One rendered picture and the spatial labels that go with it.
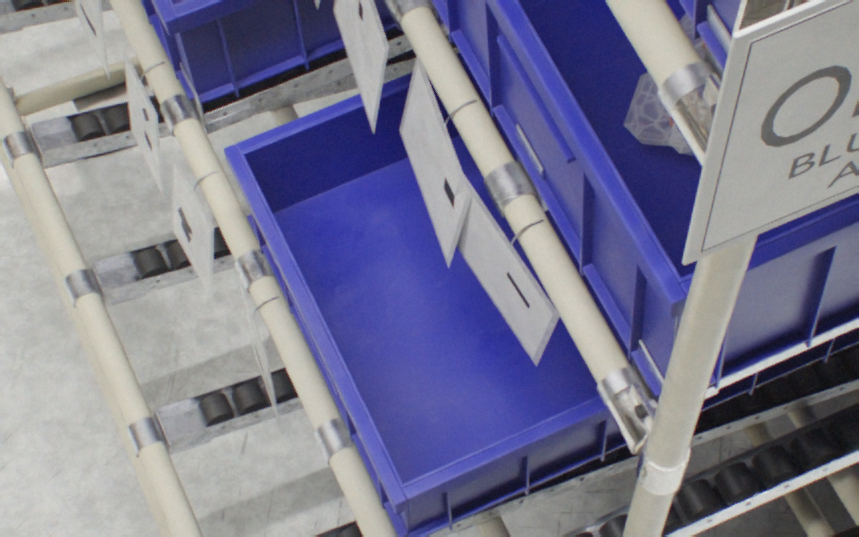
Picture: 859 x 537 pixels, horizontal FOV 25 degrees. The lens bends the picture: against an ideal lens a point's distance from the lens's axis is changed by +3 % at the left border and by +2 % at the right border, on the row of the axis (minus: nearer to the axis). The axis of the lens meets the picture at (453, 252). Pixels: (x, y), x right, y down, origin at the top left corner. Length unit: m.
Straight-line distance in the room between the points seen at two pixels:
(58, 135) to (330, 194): 0.51
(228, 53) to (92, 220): 0.89
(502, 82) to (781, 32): 0.59
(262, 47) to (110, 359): 0.41
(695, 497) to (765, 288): 0.45
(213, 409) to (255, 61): 0.39
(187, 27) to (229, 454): 0.87
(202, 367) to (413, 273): 0.83
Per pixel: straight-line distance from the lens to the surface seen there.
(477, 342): 1.75
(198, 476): 2.51
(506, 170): 1.46
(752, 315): 1.32
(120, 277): 2.15
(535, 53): 1.28
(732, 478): 1.71
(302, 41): 1.86
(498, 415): 1.72
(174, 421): 2.07
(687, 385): 1.23
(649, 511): 1.44
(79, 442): 2.55
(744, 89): 0.90
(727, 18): 1.01
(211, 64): 1.85
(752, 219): 1.03
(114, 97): 2.64
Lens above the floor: 2.31
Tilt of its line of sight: 62 degrees down
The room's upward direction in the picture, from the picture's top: 2 degrees clockwise
